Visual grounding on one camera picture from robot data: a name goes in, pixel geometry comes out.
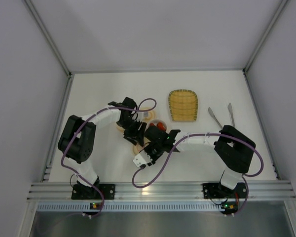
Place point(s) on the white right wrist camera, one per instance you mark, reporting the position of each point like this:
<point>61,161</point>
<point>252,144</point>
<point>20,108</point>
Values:
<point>142,160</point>

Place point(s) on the pink lunch box bowl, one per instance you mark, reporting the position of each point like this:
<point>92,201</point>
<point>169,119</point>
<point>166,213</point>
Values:
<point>153,122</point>

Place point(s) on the grey slotted cable duct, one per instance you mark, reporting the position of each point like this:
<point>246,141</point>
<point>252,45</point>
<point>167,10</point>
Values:
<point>129,206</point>

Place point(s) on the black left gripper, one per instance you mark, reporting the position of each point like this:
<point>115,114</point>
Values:
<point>134,131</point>

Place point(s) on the cream lid yellow handle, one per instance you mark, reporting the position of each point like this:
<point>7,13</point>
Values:
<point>152,115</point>

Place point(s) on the yellow lunch box bowl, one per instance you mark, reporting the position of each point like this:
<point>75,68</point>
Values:
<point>120,127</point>

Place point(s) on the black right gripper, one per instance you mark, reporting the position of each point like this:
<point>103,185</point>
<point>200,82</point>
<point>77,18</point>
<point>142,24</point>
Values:
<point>151,144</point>

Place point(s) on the metal serving tongs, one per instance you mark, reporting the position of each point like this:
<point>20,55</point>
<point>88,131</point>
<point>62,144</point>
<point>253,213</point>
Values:
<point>222,114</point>

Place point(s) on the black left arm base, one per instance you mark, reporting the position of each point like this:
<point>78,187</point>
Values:
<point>82,192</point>

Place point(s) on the bamboo serving tray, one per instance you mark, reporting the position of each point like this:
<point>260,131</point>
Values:
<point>183,105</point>

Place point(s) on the cream lid pink handle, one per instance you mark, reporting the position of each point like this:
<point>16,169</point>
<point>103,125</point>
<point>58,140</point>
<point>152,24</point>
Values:
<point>137,148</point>

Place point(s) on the aluminium mounting rail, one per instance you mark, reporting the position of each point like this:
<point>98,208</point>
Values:
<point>163,191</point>

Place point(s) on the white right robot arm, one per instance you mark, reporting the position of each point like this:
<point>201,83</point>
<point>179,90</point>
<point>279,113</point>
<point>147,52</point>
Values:
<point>234,148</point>

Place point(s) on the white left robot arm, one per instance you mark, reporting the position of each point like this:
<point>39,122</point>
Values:
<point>77,139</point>

